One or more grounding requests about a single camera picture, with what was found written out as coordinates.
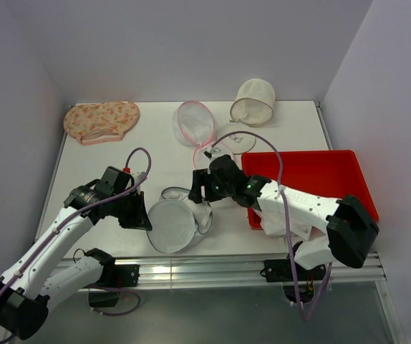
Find beige mesh laundry bag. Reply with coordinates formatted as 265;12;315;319
218;78;276;155

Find orange floral laundry bag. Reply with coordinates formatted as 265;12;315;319
63;101;140;146

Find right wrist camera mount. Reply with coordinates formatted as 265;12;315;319
203;146;227;161

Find white bra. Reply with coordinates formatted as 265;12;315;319
256;211;312;240
160;186;213;235

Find purple cable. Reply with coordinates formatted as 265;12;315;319
212;131;334;322
0;147;153;343

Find red plastic tray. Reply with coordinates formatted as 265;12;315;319
241;150;379;230

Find white bra in tray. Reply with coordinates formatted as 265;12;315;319
256;211;312;240

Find aluminium mounting rail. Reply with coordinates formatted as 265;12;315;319
10;252;387;295

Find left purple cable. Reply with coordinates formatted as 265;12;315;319
0;147;153;343

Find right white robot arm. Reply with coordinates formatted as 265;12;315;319
188;155;379;280

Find grey-trimmed white mesh laundry bag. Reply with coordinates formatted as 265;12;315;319
147;199;212;254

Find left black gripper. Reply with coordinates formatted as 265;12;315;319
110;190;152;230

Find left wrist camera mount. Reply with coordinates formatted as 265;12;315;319
123;167;146;192

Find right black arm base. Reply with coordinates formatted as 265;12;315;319
260;257;327;302

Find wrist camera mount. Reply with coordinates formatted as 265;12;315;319
203;146;227;161
123;167;146;192

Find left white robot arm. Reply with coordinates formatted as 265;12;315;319
0;166;152;340

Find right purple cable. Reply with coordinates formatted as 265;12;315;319
212;131;334;322

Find pink-trimmed white mesh laundry bag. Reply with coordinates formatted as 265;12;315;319
172;100;233;169

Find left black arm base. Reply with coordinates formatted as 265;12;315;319
87;264;141;310

